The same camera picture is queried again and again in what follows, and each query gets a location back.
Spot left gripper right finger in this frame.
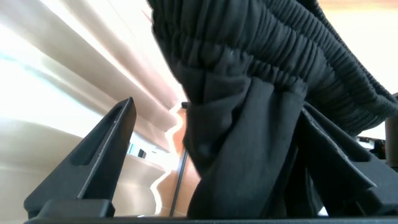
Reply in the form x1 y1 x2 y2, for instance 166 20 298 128
295 102 398 217

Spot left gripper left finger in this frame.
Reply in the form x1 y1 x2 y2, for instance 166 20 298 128
24 96 137 218

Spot black drawstring shorts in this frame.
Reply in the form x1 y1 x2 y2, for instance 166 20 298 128
146 0 398 218

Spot black clothes rack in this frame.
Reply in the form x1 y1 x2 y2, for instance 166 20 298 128
169 101 190 218

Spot window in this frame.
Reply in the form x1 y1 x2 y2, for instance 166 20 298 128
126 141 147 159

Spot beige curtain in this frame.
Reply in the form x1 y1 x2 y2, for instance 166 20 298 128
0 118 167 218
0 0 187 153

